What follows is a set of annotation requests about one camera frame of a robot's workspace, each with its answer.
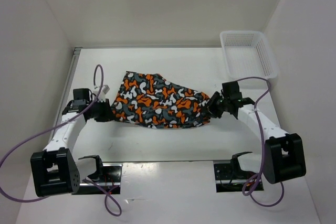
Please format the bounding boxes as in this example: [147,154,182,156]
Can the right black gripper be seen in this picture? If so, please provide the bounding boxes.
[199,91,230,119]

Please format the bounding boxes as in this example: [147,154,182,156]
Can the orange camouflage shorts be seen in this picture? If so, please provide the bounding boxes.
[111,71,211,129]

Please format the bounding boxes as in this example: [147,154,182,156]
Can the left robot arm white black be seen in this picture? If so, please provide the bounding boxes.
[30,84,113,197]

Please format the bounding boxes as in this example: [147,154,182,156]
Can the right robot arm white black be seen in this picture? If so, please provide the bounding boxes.
[207,81,307,184]

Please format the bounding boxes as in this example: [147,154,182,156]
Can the white perforated plastic basket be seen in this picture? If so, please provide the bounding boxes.
[219,30,279,80]

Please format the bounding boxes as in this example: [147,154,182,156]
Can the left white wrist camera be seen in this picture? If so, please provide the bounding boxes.
[92,84,110,101]

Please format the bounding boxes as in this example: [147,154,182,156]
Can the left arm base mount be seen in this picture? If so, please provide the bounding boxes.
[74,163,123,195]

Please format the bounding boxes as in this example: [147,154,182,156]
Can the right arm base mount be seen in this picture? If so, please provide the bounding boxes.
[213,161,255,193]

